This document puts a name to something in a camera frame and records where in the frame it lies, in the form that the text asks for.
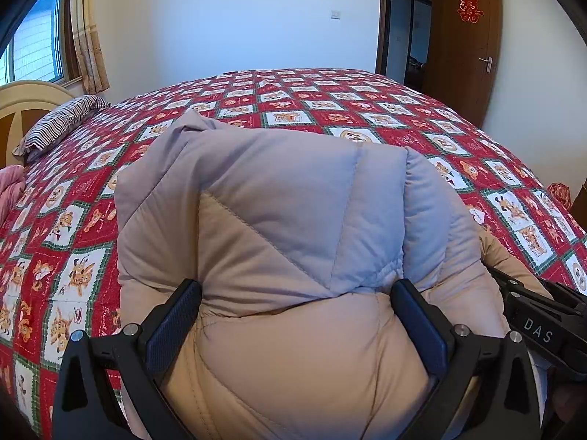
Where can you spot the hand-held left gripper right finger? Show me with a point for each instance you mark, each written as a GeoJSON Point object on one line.
{"type": "Point", "coordinates": [419, 325]}

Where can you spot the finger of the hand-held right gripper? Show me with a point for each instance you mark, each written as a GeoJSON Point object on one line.
{"type": "Point", "coordinates": [513, 282]}

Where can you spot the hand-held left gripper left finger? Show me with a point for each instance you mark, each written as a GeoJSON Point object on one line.
{"type": "Point", "coordinates": [176, 325]}

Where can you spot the light purple puffer jacket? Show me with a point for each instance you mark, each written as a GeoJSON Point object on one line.
{"type": "Point", "coordinates": [293, 220]}

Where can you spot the brown wooden cabinet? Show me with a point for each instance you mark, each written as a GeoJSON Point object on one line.
{"type": "Point", "coordinates": [580, 211]}

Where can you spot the brown wooden door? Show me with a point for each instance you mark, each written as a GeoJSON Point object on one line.
{"type": "Point", "coordinates": [463, 78]}

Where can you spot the folded pink quilt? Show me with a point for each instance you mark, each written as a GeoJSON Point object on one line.
{"type": "Point", "coordinates": [10, 192]}

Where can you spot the striped pillow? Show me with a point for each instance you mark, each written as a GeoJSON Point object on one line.
{"type": "Point", "coordinates": [59, 121]}

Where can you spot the red printed bed quilt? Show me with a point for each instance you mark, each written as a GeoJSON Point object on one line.
{"type": "Point", "coordinates": [298, 101]}

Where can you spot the cream wooden headboard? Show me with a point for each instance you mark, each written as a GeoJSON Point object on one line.
{"type": "Point", "coordinates": [27, 101]}

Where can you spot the red paper door decoration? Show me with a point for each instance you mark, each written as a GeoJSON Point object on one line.
{"type": "Point", "coordinates": [469, 8]}

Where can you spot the beige patterned curtain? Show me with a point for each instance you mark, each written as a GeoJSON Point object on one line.
{"type": "Point", "coordinates": [89, 36]}

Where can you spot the window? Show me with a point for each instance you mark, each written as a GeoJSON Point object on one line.
{"type": "Point", "coordinates": [36, 41]}

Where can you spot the dark wooden door frame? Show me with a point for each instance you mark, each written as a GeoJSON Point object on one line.
{"type": "Point", "coordinates": [383, 23]}

